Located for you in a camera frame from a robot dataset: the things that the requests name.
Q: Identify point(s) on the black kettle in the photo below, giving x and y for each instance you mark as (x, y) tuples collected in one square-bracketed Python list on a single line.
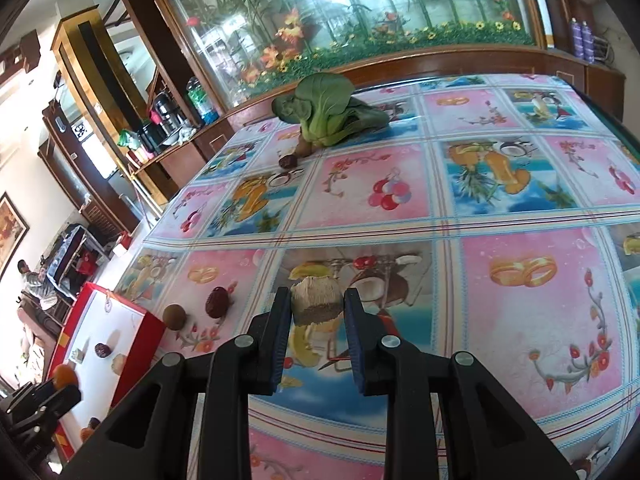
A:
[(164, 111)]

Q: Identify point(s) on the framed wall picture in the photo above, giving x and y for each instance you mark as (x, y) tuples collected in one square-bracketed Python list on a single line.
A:
[(10, 235)]

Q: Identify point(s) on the wooden side cabinet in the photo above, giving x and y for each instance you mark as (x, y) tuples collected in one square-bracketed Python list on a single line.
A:
[(185, 165)]

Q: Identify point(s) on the dark red date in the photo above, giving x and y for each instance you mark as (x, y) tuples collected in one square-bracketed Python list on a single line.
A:
[(102, 349), (289, 161), (217, 301)]

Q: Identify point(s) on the red and white bag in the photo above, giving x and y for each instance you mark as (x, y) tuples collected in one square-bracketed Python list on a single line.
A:
[(123, 243)]

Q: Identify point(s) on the flower mural glass panel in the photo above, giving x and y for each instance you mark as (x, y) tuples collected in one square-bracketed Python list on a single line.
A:
[(350, 10)]

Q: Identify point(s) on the purple spray bottle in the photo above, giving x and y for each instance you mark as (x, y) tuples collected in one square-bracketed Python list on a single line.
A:
[(588, 42), (576, 37)]

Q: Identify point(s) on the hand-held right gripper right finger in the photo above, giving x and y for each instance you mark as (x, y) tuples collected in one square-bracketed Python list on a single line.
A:
[(355, 345)]

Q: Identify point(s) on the red box with white inside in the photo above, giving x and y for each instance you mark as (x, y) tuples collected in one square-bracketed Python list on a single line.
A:
[(132, 330)]

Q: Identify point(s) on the orange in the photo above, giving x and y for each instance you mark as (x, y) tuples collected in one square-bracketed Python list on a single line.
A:
[(90, 429), (65, 376)]

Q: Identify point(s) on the green bok choy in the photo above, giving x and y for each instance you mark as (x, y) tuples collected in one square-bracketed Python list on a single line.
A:
[(330, 110)]

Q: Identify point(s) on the tall wooden display cabinet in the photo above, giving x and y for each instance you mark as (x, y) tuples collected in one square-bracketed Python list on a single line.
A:
[(95, 85)]

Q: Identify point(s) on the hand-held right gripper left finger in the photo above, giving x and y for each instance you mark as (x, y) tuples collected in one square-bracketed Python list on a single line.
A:
[(280, 345)]

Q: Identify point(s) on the green plastic bottle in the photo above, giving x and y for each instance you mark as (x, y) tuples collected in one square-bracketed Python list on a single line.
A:
[(201, 99)]

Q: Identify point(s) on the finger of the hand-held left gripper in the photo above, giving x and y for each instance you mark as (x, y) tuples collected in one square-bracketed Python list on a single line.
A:
[(52, 407), (32, 395)]

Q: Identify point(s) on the green snack packet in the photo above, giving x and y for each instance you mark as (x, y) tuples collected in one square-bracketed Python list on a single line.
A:
[(126, 138)]

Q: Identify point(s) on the brown kiwi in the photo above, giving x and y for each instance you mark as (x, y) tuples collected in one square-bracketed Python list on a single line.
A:
[(175, 316)]

